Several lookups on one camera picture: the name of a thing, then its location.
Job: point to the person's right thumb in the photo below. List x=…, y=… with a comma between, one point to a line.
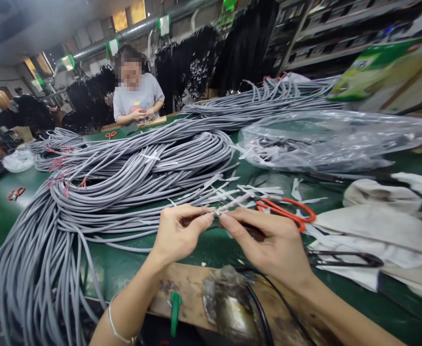
x=234, y=227

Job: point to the person's right index finger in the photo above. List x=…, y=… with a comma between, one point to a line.
x=248, y=213

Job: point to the person's left index finger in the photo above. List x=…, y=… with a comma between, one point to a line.
x=189, y=209

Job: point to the person's left hand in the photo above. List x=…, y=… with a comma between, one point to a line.
x=174, y=234

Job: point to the burnt metal block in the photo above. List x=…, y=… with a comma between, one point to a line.
x=227, y=302

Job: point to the worn wooden board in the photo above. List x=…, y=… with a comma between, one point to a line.
x=185, y=299

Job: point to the white plastic bag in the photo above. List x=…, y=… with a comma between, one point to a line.
x=18, y=160

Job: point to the white cloth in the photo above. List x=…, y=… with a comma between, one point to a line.
x=380, y=223

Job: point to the green and white packet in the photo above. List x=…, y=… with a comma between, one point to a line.
x=372, y=68

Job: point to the person's right fingers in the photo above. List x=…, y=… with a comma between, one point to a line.
x=258, y=248

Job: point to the person's left thumb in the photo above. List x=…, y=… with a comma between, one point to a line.
x=200, y=223

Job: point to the small wooden board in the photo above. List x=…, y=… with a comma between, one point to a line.
x=152, y=121

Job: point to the clear plastic bag of parts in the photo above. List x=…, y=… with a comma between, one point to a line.
x=333, y=140

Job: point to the person's right hand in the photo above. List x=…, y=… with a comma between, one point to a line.
x=279, y=248

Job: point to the metal storage shelf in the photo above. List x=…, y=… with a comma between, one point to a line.
x=336, y=32

